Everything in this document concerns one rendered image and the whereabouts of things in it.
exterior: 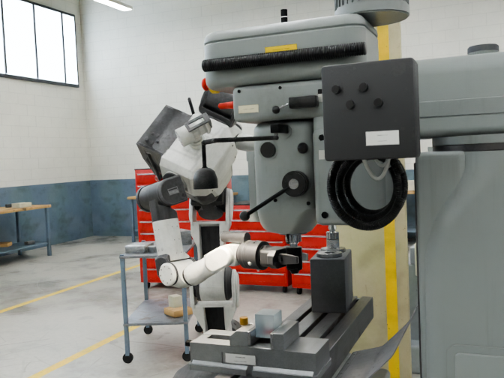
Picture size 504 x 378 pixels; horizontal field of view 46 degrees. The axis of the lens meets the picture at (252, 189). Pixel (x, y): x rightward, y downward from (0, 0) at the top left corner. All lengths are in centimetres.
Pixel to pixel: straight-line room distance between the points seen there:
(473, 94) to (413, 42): 934
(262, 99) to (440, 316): 72
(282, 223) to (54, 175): 1094
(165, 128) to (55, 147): 1038
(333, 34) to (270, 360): 84
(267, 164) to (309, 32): 37
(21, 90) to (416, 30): 716
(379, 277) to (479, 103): 209
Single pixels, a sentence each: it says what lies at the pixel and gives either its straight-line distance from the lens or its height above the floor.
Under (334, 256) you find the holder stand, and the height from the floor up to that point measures 118.
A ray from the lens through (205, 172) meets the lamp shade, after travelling 172.
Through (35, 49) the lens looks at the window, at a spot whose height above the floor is 375.
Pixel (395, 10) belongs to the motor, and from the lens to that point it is 166.
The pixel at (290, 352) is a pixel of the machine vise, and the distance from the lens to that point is 153.
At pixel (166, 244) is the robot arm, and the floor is 125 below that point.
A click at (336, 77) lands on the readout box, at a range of 134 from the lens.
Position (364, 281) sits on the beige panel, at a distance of 353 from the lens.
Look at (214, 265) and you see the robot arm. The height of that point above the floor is 120.
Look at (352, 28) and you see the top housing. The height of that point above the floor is 185.
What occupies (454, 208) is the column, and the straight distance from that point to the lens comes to 149.
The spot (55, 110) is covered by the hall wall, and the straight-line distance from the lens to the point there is 1266.
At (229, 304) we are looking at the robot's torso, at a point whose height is 93.
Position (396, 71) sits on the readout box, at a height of 170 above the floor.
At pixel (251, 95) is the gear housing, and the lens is 167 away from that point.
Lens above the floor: 153
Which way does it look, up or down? 3 degrees down
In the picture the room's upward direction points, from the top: 3 degrees counter-clockwise
